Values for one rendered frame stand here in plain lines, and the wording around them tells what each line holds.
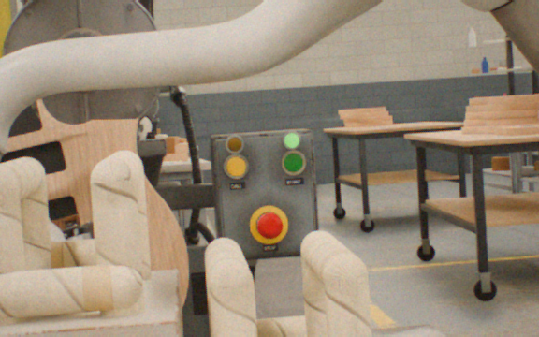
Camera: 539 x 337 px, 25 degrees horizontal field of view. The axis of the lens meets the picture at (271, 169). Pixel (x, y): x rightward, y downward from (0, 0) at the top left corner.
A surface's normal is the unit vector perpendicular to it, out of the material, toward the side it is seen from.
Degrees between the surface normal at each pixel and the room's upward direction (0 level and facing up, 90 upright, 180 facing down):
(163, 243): 88
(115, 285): 80
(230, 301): 90
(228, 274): 57
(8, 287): 62
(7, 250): 90
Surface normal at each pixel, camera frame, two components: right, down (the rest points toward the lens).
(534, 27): -0.48, 0.52
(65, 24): 0.04, -0.08
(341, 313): -0.37, 0.07
